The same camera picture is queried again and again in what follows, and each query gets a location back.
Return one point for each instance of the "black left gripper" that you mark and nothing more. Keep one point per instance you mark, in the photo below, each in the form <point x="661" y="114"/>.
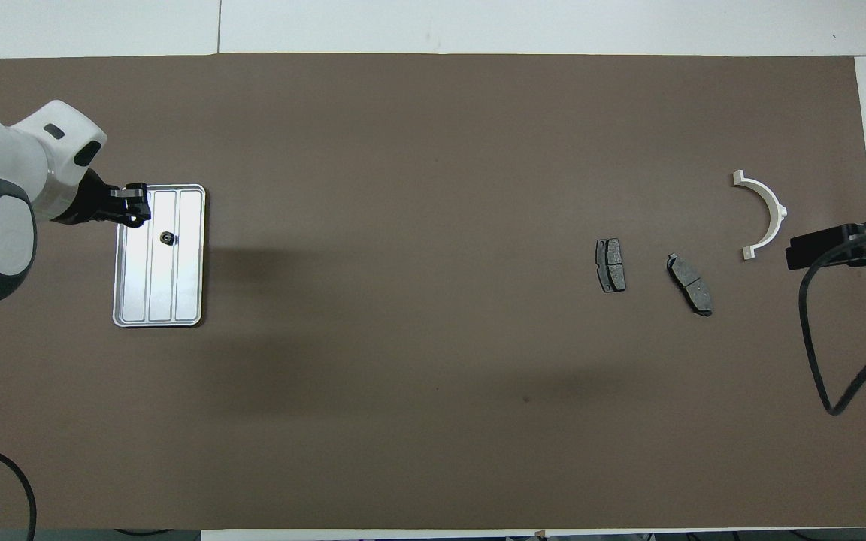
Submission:
<point x="95" y="203"/>

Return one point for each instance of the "small black bearing gear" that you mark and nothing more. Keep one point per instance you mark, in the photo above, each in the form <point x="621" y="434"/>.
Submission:
<point x="167" y="239"/>

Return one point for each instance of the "silver metal tray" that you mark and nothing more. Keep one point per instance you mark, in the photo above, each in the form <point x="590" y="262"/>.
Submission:
<point x="162" y="293"/>

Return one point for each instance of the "curved dark grey brake pad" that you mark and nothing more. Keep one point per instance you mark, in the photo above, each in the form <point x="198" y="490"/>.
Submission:
<point x="692" y="285"/>

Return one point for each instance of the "rectangular dark grey brake pad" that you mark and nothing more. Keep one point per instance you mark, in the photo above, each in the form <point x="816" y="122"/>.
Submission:
<point x="611" y="264"/>

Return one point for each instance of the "brown table mat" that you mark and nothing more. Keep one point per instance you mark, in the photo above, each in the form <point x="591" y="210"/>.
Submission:
<point x="403" y="225"/>

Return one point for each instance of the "white semicircular bracket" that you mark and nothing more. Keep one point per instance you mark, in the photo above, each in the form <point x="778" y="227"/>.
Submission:
<point x="773" y="207"/>

